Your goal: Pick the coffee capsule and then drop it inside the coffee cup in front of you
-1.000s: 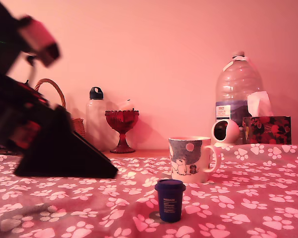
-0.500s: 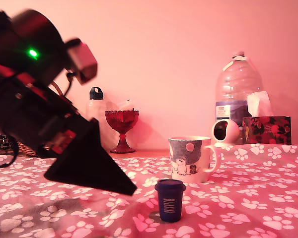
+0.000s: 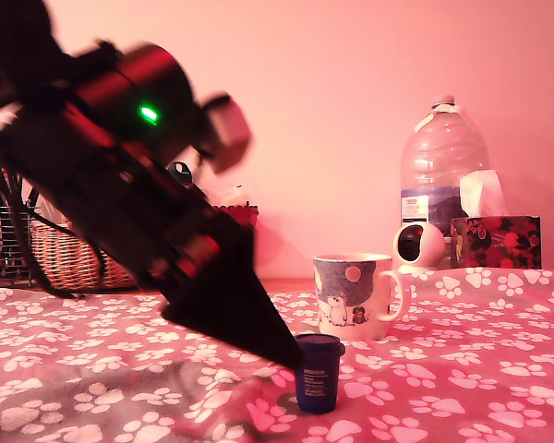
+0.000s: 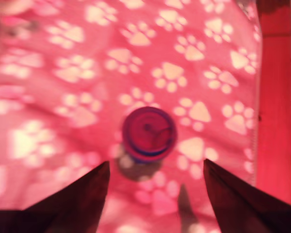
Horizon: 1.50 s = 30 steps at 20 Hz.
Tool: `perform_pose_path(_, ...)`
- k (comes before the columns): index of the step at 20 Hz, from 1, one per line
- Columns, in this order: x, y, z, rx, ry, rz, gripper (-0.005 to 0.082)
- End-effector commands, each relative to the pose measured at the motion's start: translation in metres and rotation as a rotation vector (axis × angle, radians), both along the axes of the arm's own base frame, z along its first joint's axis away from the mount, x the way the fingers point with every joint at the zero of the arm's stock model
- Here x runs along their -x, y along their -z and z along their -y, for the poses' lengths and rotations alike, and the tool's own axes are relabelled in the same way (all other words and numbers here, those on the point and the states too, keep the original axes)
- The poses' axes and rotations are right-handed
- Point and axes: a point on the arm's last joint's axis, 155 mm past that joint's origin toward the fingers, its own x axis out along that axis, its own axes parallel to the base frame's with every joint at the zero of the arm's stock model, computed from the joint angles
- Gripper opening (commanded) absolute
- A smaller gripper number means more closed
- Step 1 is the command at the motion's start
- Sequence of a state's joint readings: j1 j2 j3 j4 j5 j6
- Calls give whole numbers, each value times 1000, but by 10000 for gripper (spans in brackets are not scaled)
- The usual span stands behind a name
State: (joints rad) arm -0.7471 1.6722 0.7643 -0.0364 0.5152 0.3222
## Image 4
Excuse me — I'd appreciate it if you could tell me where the dark blue coffee capsule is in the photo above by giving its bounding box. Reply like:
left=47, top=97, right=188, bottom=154
left=121, top=106, right=178, bottom=166

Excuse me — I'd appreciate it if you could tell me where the paw print fleece cloth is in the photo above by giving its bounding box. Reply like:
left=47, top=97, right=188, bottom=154
left=0, top=0, right=261, bottom=233

